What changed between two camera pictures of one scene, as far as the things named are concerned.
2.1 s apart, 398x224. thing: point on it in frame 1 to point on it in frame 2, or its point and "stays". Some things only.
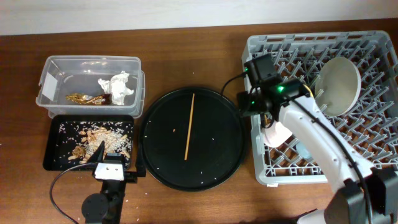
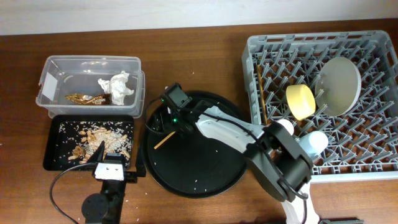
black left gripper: [98, 155] stays
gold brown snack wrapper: [86, 99] stays
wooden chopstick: [189, 126] to [163, 140]
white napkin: [117, 87] stays
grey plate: [337, 86] stays
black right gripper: [247, 106] to [163, 121]
